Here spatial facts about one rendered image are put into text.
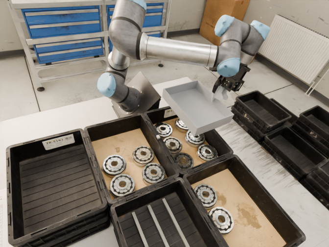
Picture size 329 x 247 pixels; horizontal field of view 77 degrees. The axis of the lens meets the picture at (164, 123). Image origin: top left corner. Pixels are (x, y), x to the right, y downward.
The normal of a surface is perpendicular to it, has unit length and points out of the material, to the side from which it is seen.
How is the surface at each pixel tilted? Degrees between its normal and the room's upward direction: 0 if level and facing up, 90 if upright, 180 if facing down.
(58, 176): 0
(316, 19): 90
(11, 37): 90
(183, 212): 0
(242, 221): 0
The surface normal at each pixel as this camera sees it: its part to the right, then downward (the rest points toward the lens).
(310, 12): -0.85, 0.29
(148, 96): -0.50, -0.32
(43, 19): 0.51, 0.66
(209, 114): 0.12, -0.69
